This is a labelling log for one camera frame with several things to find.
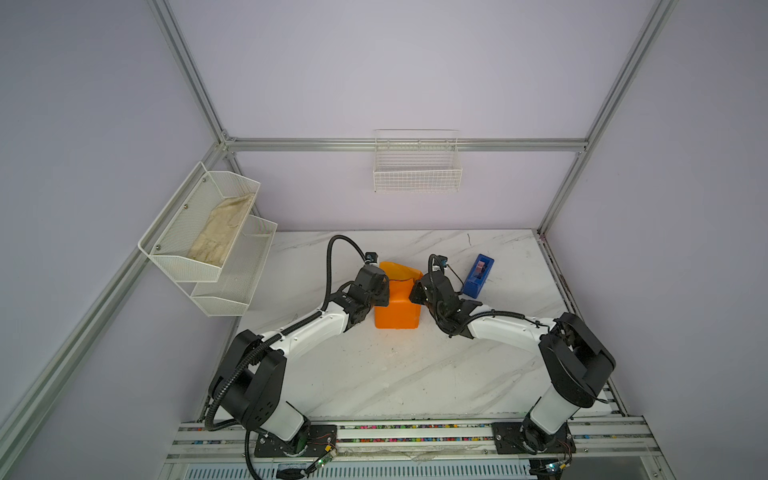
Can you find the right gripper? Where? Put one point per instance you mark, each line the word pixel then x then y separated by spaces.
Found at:
pixel 417 288

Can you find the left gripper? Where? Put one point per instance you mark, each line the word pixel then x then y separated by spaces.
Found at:
pixel 384 300

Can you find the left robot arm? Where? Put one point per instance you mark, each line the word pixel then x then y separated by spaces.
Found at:
pixel 246 389

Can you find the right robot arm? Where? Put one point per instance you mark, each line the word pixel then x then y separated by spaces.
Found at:
pixel 578 363

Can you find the blue tape dispenser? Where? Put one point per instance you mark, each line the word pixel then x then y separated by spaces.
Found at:
pixel 477 276

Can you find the white lower mesh shelf bin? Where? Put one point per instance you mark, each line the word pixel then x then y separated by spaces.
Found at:
pixel 232 293

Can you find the white mesh shelf bin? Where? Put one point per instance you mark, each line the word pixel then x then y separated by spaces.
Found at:
pixel 232 293
pixel 167 242

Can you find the beige cloth in bin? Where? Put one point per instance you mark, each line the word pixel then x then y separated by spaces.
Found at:
pixel 213 244

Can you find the white upper mesh shelf bin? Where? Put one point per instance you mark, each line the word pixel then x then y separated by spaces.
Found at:
pixel 167 242

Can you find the white wire wall basket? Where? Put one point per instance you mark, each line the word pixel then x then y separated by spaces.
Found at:
pixel 416 161

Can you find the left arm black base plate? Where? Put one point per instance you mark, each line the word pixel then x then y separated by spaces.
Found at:
pixel 311 441

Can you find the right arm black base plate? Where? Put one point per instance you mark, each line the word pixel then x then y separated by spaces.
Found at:
pixel 527 438

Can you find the aluminium frame rail front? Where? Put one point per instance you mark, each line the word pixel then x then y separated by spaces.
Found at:
pixel 612 447

